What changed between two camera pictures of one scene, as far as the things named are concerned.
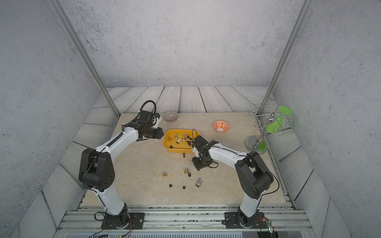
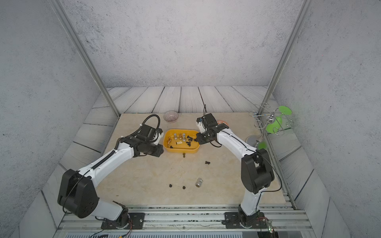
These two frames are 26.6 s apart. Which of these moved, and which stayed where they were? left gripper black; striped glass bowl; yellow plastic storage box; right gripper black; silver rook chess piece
Moved: right gripper black; left gripper black
Stayed: silver rook chess piece; striped glass bowl; yellow plastic storage box
